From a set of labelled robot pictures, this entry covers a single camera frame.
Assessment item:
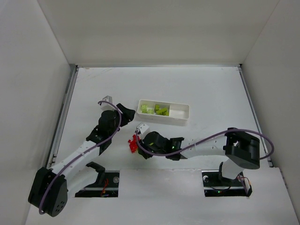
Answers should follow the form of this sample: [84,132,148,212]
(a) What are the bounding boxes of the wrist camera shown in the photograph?
[101,96,113,105]
[136,123,150,135]

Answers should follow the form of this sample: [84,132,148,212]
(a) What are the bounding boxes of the red lego pile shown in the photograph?
[128,135,140,154]

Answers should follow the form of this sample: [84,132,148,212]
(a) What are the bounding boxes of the lime green 2x2 lego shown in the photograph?
[141,104,148,113]

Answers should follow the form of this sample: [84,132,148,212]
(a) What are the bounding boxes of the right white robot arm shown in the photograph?
[136,127,260,180]

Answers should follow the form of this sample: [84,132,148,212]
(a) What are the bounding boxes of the white three-compartment tray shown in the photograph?
[137,99,190,125]

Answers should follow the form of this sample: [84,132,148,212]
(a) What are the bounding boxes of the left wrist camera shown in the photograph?
[101,96,113,105]

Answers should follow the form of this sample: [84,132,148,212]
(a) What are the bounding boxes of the pale green lego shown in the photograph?
[146,108,155,115]

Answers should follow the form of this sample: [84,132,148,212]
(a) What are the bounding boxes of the lime green 2x4 lego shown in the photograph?
[156,107,169,116]

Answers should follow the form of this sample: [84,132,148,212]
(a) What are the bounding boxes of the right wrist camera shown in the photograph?
[136,123,150,135]

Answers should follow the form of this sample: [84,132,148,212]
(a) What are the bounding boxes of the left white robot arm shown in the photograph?
[28,100,135,217]

